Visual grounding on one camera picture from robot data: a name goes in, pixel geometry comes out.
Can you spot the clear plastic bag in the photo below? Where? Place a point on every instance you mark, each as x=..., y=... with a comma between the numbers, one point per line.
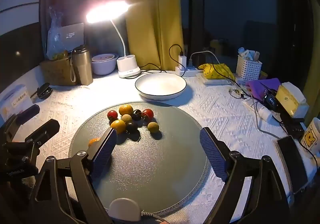
x=53, y=39

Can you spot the white plastic basket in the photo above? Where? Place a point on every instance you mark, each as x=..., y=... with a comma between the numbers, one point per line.
x=248, y=67

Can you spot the purple cloth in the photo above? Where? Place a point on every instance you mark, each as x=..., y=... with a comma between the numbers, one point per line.
x=265, y=85

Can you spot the white power strip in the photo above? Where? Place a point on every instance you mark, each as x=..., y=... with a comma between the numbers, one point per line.
x=192, y=70

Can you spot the smartphone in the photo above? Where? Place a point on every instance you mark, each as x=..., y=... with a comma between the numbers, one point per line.
x=292, y=164

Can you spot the pale bowl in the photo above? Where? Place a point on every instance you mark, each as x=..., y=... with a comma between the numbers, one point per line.
x=103, y=64

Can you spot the yellow sponge block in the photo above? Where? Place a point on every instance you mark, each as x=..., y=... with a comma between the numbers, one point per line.
x=291, y=100

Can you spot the white flat box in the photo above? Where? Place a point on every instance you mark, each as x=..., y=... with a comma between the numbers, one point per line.
x=212, y=82

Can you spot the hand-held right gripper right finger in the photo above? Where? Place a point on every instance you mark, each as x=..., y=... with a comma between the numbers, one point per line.
x=212, y=156

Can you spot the white bear print mug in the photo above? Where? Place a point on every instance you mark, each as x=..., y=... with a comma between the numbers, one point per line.
x=311, y=139

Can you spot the black flat box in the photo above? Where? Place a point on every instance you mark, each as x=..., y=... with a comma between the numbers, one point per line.
x=291, y=125

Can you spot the yellow tomato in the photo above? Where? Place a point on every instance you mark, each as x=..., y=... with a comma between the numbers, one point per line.
x=126, y=118

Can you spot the small orange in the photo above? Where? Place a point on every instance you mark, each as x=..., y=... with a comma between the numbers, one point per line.
x=118, y=126
x=125, y=109

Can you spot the white textured tablecloth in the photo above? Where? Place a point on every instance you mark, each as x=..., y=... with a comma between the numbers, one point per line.
x=212, y=114

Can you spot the black round object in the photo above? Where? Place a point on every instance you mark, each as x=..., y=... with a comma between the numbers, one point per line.
x=45, y=91

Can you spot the white charger plug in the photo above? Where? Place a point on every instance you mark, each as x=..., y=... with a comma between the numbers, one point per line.
x=182, y=60

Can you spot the yellow duck print bag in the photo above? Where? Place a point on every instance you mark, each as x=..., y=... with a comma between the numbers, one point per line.
x=216, y=71

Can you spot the brown longan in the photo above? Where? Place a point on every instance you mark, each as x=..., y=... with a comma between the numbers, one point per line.
x=153, y=127

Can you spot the brown cardboard box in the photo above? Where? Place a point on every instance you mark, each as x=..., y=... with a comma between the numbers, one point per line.
x=56, y=71

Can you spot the green curtain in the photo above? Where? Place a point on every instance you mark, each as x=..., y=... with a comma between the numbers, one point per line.
x=311, y=76

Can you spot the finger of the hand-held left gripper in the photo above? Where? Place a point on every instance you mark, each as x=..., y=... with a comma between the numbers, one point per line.
x=46, y=127
x=28, y=111

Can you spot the red cherry tomato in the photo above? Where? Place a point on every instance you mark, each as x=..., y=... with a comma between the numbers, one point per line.
x=148, y=113
x=112, y=114

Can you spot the white printed box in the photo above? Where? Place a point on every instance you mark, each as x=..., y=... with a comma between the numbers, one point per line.
x=13, y=101

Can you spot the white tube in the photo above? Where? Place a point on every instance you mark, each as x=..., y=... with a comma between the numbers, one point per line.
x=261, y=111

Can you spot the dark purple cherry tomato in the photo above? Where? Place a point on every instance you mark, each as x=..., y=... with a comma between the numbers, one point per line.
x=131, y=126
x=136, y=114

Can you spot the steel tumbler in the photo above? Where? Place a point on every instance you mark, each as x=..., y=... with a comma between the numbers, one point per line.
x=82, y=66

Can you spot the white plate with dark rim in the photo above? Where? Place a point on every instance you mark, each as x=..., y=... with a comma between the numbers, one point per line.
x=160, y=86

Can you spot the white tubes in basket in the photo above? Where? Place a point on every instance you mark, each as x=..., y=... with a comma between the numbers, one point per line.
x=247, y=54

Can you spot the round grey mat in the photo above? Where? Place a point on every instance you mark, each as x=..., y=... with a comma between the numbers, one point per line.
x=160, y=164

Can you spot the small black device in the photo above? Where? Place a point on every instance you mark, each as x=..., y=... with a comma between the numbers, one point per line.
x=271, y=101

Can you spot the white desk lamp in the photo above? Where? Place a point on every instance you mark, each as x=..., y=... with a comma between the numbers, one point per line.
x=128, y=65

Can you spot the dark grey card box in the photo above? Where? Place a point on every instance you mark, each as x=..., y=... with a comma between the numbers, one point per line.
x=73, y=35

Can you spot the white round adapter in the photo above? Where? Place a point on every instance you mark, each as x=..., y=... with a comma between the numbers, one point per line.
x=123, y=210

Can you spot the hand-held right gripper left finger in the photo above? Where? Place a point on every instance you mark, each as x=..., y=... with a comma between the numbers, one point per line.
x=103, y=154

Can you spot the yellow curtain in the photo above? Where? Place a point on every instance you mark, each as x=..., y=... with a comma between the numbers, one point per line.
x=152, y=14

